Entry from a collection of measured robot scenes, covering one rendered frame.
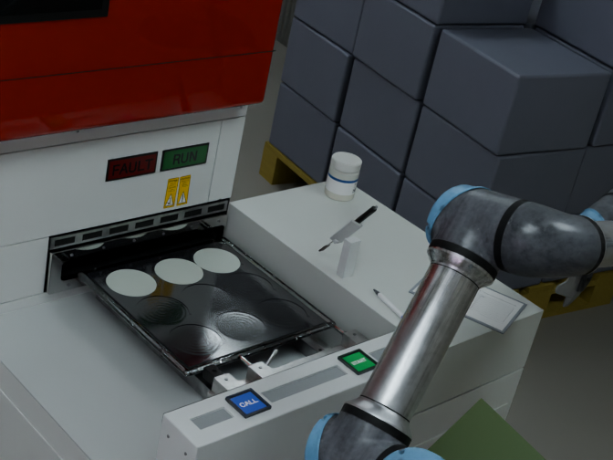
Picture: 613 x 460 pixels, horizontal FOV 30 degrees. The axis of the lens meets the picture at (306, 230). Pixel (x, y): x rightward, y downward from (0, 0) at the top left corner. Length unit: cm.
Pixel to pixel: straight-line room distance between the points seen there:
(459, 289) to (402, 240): 76
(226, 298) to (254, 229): 23
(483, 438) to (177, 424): 49
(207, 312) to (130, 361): 18
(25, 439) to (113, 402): 18
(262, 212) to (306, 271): 21
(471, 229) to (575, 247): 16
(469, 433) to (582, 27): 240
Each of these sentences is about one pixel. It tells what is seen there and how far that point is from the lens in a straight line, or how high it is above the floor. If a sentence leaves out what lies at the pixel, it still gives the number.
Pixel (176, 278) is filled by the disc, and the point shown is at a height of 90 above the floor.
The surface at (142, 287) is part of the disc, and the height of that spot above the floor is 90.
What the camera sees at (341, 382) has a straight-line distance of 200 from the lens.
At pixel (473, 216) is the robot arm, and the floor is 136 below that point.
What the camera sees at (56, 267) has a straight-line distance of 227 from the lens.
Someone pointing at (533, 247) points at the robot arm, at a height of 136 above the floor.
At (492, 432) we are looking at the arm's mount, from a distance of 187.
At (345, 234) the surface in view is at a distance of 226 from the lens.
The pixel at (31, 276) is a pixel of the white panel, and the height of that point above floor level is 89.
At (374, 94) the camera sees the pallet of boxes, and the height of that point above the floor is 64.
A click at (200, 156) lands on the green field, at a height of 110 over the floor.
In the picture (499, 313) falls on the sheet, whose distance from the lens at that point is 232.
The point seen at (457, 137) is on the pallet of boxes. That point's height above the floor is 69.
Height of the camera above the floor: 210
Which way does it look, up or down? 28 degrees down
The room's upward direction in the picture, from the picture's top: 13 degrees clockwise
